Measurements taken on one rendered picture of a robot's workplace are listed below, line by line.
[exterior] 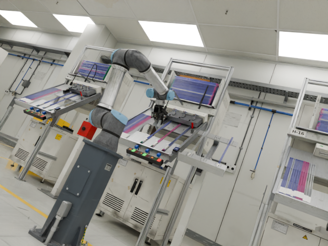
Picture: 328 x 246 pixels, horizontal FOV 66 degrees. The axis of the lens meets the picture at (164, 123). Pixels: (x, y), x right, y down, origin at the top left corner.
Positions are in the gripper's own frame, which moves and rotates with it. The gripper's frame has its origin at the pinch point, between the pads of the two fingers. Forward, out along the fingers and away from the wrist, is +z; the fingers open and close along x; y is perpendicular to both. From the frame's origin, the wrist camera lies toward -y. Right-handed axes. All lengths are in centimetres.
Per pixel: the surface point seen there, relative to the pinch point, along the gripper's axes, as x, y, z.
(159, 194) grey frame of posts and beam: 24, 23, 42
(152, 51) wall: -197, -270, -69
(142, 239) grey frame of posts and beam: 24, 40, 71
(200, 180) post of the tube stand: 46, 2, 29
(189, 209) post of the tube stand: 45, 14, 49
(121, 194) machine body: -25, 5, 71
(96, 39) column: -295, -213, -74
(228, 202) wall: 39, -157, 123
